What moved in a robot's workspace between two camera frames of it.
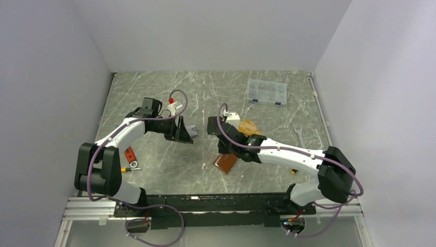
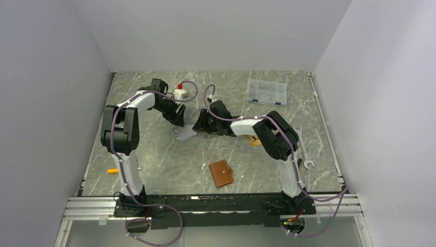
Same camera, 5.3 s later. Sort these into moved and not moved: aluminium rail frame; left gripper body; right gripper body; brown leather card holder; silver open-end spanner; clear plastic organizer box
Moved: brown leather card holder; right gripper body; left gripper body
Not moved: silver open-end spanner; clear plastic organizer box; aluminium rail frame
